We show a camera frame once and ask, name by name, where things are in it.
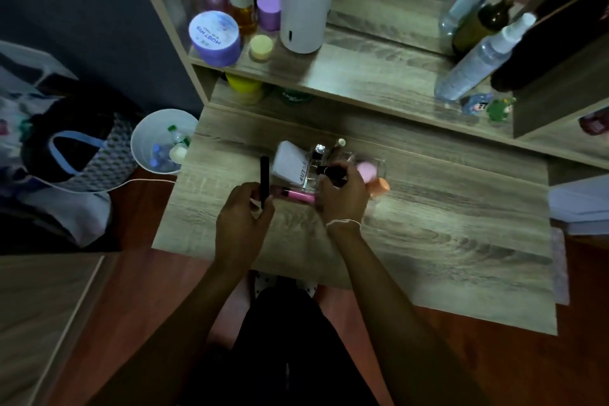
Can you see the person's left hand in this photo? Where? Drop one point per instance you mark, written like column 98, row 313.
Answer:
column 238, row 229

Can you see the person's right hand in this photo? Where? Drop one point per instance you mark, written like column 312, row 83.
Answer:
column 340, row 203

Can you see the person's right fingers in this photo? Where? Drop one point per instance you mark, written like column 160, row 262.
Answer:
column 340, row 182

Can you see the person's left thumb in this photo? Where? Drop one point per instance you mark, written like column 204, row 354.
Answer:
column 267, row 210

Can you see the black round makeup item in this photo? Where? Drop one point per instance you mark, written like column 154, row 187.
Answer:
column 333, row 173

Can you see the person's right forearm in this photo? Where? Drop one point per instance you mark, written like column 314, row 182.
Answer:
column 404, row 325

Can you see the person's left forearm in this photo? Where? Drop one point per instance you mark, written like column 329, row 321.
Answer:
column 178, row 339

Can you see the clear acrylic makeup organizer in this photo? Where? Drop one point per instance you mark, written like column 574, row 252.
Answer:
column 333, row 160

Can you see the pink makeup sponge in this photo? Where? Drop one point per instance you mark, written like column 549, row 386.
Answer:
column 367, row 171

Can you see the pink lip gloss tube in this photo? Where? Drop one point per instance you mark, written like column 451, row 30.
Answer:
column 297, row 194

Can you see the orange makeup sponge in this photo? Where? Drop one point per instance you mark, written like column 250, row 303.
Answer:
column 379, row 187

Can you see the white cosmetic tube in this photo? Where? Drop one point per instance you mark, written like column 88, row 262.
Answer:
column 291, row 161

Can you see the dark green container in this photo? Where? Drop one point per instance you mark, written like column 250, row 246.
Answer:
column 295, row 95

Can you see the wooden vanity shelf unit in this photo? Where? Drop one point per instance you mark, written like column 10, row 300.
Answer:
column 380, row 72

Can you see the yellow container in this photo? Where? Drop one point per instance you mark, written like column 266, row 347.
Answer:
column 245, row 87

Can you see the white waste bin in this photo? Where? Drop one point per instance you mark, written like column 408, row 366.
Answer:
column 161, row 141

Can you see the black shorts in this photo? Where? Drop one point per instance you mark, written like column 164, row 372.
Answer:
column 285, row 353

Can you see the small yellow lidded jar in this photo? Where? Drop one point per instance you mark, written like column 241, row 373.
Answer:
column 261, row 47

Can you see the blue toy figurine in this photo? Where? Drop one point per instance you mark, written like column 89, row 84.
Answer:
column 476, row 103

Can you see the green toy figurine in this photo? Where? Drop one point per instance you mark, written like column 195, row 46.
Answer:
column 499, row 109

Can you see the purple lidded cream jar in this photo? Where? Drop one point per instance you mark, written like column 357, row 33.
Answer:
column 215, row 38

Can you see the clear spray bottle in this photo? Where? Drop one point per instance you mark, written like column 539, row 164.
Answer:
column 480, row 60

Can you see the purple capped jar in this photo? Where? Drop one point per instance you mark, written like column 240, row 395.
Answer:
column 269, row 11

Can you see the patterned tote bag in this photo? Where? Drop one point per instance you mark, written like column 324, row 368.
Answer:
column 71, row 153

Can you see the dark green glass bottle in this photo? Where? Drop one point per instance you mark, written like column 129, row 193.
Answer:
column 480, row 25

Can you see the stack of white papers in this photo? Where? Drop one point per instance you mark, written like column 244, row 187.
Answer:
column 578, row 210

